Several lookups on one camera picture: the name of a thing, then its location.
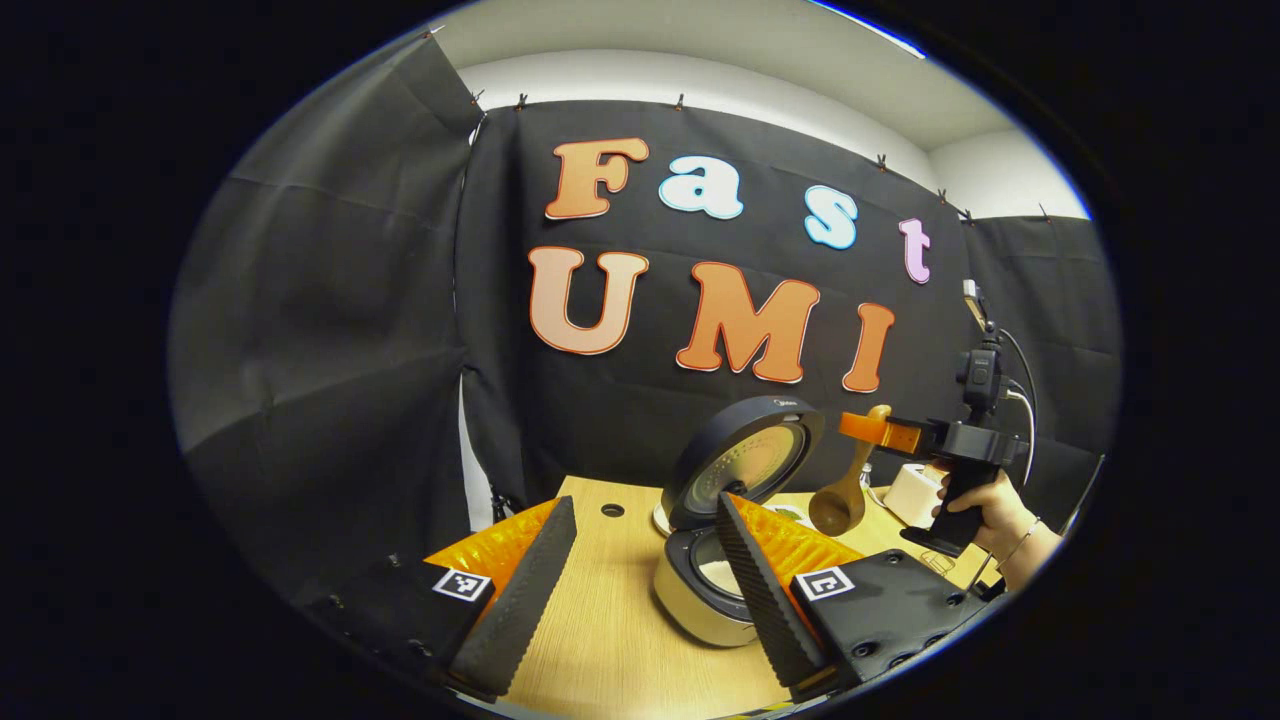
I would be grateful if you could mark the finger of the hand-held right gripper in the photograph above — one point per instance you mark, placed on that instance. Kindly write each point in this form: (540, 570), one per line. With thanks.
(905, 438)

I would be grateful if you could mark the dark grey rice cooker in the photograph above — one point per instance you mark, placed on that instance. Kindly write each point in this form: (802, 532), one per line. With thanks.
(745, 465)

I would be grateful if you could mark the white toaster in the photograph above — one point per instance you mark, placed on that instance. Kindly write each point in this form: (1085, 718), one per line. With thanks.
(910, 495)

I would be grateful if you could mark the wooden spoon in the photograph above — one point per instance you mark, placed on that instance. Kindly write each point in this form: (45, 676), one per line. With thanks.
(838, 510)

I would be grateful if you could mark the black backdrop cloth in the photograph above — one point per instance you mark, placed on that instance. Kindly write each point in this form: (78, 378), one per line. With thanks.
(330, 350)

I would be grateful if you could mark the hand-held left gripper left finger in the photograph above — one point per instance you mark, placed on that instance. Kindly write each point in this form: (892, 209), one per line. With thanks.
(520, 620)

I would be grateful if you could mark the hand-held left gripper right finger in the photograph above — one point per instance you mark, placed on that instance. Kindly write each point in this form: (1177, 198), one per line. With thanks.
(765, 610)

